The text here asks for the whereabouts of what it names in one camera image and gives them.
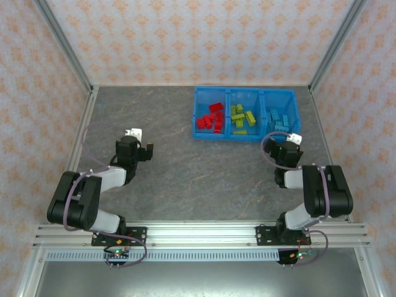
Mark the small green lego brick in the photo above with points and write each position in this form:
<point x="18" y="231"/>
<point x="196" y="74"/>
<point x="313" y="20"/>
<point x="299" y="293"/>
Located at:
<point x="240" y="124"/>

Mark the long red lego brick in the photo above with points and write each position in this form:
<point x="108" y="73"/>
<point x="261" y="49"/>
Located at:
<point x="216" y="107"/>

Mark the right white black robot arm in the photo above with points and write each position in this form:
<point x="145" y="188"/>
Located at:
<point x="315" y="191"/>

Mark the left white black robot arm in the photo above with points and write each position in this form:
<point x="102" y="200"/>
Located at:
<point x="111" y="179"/>

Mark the grey metal panel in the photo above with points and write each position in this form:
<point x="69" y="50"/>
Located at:
<point x="185" y="280"/>

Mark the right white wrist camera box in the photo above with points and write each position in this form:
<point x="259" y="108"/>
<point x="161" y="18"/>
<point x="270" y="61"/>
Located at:
<point x="294" y="138"/>

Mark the aluminium table side rail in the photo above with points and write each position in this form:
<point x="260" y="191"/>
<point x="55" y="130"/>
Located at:
<point x="74" y="154"/>
<point x="318" y="123"/>

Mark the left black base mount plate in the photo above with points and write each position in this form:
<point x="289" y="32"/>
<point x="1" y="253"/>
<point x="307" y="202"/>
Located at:
<point x="139" y="235"/>

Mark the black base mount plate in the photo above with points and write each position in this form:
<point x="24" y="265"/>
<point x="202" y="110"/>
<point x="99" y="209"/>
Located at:
<point x="139" y="235"/>
<point x="263" y="236"/>

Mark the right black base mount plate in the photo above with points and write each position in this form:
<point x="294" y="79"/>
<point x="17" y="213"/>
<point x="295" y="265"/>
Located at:
<point x="263" y="236"/>

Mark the wide aluminium base rail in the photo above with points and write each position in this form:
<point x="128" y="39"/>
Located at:
<point x="201" y="235"/>

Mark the aluminium frame post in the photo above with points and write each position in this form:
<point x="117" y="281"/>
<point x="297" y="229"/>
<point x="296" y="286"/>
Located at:
<point x="337" y="43"/>
<point x="62" y="43"/>

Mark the short aluminium frame leg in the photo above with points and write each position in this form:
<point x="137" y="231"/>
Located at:
<point x="366" y="272"/>
<point x="29" y="278"/>

